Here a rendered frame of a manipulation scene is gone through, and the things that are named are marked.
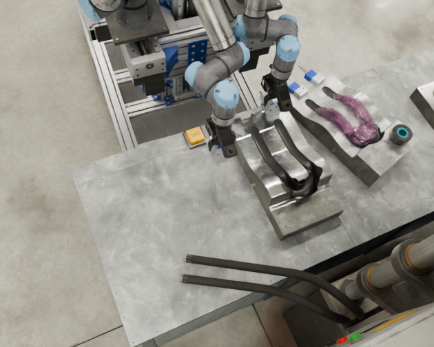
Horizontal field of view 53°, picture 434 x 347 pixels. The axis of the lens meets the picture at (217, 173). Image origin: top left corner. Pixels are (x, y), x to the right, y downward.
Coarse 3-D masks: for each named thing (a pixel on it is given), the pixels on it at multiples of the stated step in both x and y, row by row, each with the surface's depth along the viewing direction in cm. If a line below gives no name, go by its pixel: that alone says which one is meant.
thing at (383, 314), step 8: (320, 288) 161; (328, 296) 156; (328, 304) 159; (336, 304) 154; (368, 304) 155; (376, 304) 156; (336, 312) 154; (344, 312) 154; (352, 312) 154; (368, 312) 157; (376, 312) 157; (384, 312) 155; (352, 320) 155; (360, 320) 155; (368, 320) 153; (376, 320) 153; (344, 328) 153; (352, 328) 151; (360, 328) 151
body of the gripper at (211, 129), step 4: (212, 120) 141; (208, 124) 147; (212, 124) 148; (208, 128) 150; (212, 128) 147; (220, 128) 141; (224, 128) 141; (208, 132) 152; (212, 132) 146; (232, 132) 148; (212, 136) 148; (216, 136) 145; (216, 140) 147; (216, 144) 150
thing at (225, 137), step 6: (216, 132) 144; (222, 132) 143; (228, 132) 143; (222, 138) 143; (228, 138) 143; (222, 144) 143; (228, 144) 144; (234, 144) 144; (222, 150) 145; (228, 150) 143; (234, 150) 144; (228, 156) 144
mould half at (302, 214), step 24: (240, 120) 173; (264, 120) 173; (288, 120) 174; (240, 144) 168; (264, 168) 163; (288, 168) 161; (264, 192) 159; (288, 192) 157; (288, 216) 160; (312, 216) 160; (336, 216) 167
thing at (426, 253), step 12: (432, 240) 100; (408, 252) 111; (420, 252) 105; (432, 252) 101; (384, 264) 124; (420, 264) 107; (432, 264) 106; (372, 276) 131; (384, 276) 124; (396, 276) 119; (348, 288) 149; (336, 300) 154; (360, 300) 151
